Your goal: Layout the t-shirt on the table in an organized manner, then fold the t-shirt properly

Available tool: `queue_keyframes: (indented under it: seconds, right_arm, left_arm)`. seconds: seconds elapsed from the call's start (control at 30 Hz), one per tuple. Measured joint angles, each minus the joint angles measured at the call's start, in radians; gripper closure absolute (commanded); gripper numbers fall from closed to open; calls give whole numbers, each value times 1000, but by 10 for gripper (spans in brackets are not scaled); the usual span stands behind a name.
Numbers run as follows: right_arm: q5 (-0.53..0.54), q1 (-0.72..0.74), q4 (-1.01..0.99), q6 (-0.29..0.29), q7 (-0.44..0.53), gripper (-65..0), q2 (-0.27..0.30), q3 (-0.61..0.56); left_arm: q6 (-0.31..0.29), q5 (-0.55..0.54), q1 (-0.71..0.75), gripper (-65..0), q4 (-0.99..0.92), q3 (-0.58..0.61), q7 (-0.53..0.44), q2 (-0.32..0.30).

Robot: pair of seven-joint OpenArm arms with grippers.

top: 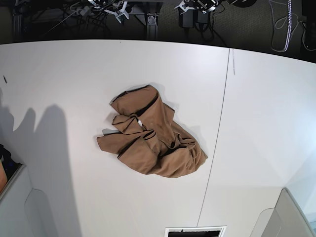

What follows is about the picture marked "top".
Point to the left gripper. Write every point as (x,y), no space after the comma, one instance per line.
(186,5)

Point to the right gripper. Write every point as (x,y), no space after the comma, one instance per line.
(119,11)

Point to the brown t-shirt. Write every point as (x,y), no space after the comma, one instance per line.
(147,139)

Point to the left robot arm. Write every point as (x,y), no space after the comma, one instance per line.
(206,6)

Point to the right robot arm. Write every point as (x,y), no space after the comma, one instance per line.
(103,4)

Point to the black power adapter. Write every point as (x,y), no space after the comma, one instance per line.
(186,19)

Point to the white bin right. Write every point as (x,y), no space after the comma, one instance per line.
(286,219)

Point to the aluminium frame post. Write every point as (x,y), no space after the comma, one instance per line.
(151,26)

